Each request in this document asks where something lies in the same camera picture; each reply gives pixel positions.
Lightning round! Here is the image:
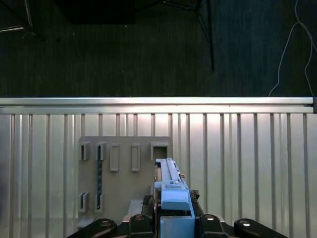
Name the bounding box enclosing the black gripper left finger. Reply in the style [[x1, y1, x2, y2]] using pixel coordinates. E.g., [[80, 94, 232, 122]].
[[66, 194, 157, 238]]

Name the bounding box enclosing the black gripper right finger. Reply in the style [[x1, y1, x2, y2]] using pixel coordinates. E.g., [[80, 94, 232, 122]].
[[189, 189, 289, 238]]

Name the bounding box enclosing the grey metal floor frame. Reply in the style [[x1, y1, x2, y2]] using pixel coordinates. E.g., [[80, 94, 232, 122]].
[[0, 0, 34, 34]]

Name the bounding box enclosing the grey parts rack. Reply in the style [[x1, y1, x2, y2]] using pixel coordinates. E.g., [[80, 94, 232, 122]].
[[77, 135, 172, 229]]

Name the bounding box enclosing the hard disk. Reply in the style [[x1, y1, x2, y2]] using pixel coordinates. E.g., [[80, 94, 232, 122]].
[[153, 157, 196, 238]]

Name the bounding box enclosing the black tripod stand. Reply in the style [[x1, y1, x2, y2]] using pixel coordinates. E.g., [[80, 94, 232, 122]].
[[148, 0, 216, 73]]

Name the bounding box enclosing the white floor cable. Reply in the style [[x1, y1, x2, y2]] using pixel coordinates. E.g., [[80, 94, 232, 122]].
[[268, 0, 317, 98]]

